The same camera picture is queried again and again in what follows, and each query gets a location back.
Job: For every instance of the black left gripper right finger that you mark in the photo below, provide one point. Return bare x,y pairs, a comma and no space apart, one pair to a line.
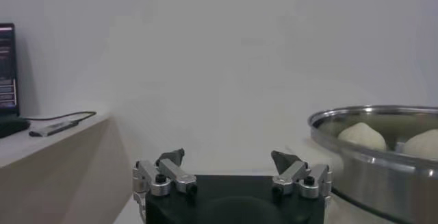
294,174

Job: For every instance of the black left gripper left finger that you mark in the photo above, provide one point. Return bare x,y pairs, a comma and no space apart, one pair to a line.
174,174

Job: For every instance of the white steamed baozi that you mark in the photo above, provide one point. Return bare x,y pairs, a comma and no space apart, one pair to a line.
362,138
424,145

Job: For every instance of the perforated steel steamer basket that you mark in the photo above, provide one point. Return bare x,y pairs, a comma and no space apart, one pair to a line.
383,184

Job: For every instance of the grey usb hub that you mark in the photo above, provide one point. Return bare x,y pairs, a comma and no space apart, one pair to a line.
53,128

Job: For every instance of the white side table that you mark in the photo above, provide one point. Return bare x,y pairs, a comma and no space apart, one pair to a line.
41,150

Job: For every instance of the dark open laptop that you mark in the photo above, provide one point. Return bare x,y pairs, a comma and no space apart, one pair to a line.
7,74

